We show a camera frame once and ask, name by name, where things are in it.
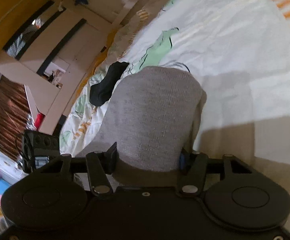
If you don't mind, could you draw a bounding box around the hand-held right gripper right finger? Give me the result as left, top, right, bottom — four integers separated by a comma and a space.
177, 148, 253, 197

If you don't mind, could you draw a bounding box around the blue box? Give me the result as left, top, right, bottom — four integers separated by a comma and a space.
0, 179, 12, 196

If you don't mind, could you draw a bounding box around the leaf print bed sheet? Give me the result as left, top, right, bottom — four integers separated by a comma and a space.
60, 0, 290, 235

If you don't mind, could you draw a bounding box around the red object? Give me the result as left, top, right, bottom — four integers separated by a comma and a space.
34, 113, 46, 131

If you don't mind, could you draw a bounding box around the grey knit hoodie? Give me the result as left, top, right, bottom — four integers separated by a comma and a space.
74, 66, 208, 188

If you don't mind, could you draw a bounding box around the brown striped cloth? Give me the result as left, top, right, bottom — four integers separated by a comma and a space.
0, 76, 37, 156

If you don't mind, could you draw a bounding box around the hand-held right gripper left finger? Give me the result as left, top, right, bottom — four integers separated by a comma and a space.
36, 142, 118, 197

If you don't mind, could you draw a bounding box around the cream wooden bed frame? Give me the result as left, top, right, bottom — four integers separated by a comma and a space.
0, 0, 160, 135

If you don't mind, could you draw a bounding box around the black cloth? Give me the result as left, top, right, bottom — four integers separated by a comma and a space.
89, 61, 130, 107

